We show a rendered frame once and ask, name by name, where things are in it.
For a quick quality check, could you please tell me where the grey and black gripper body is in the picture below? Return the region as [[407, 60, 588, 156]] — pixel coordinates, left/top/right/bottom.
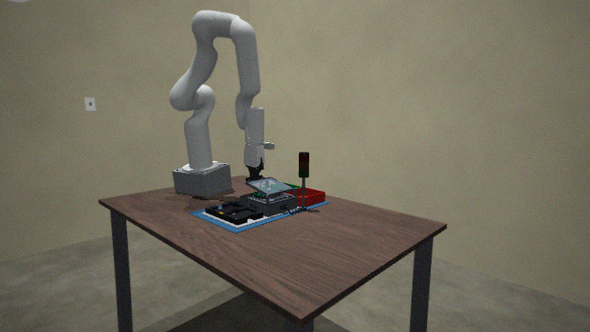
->
[[244, 143, 265, 168]]

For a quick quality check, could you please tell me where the red bin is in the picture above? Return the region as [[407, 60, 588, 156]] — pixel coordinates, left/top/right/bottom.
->
[[285, 188, 325, 207]]

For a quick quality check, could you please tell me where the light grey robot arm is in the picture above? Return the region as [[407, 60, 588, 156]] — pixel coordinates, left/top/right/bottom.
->
[[170, 10, 274, 173]]

